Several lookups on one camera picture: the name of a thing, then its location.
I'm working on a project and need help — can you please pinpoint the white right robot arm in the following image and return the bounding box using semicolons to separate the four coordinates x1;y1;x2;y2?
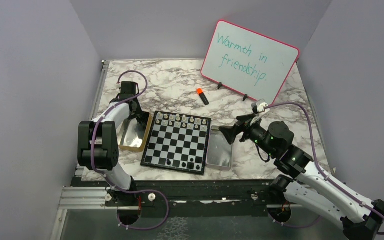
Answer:
219;114;384;240

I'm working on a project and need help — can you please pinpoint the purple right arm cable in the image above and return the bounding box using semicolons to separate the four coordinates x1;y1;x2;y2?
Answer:
264;101;384;236

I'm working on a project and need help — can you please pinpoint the black white chess board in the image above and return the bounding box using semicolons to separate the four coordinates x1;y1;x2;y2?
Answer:
140;111;212;176

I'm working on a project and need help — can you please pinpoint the black mounting base rail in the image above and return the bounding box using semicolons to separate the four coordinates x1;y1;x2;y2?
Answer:
104;179;286;218

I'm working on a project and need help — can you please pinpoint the pink framed whiteboard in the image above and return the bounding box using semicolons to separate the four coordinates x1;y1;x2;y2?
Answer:
200;20;300;104

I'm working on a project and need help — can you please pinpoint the silver tin lid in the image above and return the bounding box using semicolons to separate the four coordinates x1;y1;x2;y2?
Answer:
206;126;233;171

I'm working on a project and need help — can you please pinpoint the gold tin box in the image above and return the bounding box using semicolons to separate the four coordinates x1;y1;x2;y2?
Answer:
117;111;152;152

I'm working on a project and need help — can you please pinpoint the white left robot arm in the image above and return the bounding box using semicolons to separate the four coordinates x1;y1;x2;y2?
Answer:
77;81;150;206

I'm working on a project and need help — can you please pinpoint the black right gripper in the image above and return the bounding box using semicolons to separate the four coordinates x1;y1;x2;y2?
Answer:
219;113;277;158

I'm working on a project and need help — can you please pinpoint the orange black highlighter marker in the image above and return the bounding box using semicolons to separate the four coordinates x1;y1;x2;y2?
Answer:
196;88;210;106

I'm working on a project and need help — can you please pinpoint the aluminium side rail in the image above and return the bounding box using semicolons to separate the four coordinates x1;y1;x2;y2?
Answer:
85;60;110;133

